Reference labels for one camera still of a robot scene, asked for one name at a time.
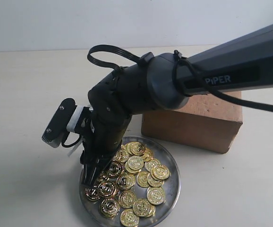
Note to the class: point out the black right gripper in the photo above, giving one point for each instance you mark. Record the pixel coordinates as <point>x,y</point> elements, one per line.
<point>101,143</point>

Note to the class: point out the round steel plate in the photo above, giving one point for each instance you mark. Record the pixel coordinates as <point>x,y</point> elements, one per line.
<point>171,187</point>

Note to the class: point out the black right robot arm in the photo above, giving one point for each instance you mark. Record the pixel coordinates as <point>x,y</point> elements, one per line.
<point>165,82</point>

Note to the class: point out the brown cardboard slotted box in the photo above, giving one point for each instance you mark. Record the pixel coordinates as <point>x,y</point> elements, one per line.
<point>205,122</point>

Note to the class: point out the dark gold coin centre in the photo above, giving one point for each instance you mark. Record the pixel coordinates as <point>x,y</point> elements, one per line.
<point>115,169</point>

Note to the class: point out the gold coin left lower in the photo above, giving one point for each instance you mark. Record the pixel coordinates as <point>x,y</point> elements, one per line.
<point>107,189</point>

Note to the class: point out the gold coin far left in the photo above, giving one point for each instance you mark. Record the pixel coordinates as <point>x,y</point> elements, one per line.
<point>92,194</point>

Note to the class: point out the gold coin centre upper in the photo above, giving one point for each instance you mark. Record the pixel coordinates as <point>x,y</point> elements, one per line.
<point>135,163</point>

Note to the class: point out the gold coin bottom left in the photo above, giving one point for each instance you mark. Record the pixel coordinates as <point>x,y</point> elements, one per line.
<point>109,207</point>

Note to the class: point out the gold coin lower centre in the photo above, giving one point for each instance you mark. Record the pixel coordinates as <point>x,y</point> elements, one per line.
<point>127,199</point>

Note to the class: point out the gold coin right middle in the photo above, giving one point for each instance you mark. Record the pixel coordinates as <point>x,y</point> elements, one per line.
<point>141,179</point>

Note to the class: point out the gold coin bottom edge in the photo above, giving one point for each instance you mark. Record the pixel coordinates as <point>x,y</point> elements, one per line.
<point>128,218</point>

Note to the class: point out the gold coin bottom right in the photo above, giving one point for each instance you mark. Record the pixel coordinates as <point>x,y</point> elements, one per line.
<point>141,207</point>

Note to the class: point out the gold coin right stack top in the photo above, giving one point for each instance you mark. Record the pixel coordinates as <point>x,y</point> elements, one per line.
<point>160,172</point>

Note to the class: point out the gold coin right lower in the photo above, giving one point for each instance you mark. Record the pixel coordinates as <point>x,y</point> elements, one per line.
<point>156,195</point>

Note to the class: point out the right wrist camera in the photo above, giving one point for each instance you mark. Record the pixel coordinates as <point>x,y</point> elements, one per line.
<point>56,131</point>

